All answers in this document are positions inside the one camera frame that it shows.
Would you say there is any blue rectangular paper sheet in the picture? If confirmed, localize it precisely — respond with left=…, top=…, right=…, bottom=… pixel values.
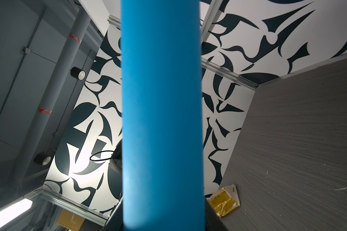
left=121, top=1, right=205, bottom=231

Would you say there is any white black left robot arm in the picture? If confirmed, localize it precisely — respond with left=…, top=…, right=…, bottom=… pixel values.
left=109, top=140, right=122, bottom=175

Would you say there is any yellow plastic packet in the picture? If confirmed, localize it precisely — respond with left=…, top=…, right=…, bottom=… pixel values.
left=208, top=184, right=241, bottom=218

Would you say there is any black ceiling spotlight upper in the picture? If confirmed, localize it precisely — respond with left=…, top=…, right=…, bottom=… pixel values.
left=70, top=67, right=86, bottom=80

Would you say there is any black ceiling spotlight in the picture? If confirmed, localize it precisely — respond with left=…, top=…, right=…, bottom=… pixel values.
left=33, top=152, right=52, bottom=166
left=70, top=67, right=86, bottom=80

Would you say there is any grey ceiling pipe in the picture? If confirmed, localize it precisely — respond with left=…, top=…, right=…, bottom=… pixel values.
left=8, top=8, right=91, bottom=188

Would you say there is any black ceiling spotlight lower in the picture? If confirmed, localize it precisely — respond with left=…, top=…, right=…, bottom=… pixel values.
left=33, top=152, right=52, bottom=166

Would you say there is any fluorescent tube light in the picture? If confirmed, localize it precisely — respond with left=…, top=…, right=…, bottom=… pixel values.
left=0, top=198, right=33, bottom=228

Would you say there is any aluminium frame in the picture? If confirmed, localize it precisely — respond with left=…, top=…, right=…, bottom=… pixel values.
left=36, top=1, right=259, bottom=231

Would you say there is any black camera cable loop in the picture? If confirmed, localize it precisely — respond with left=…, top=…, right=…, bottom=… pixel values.
left=89, top=150, right=116, bottom=162

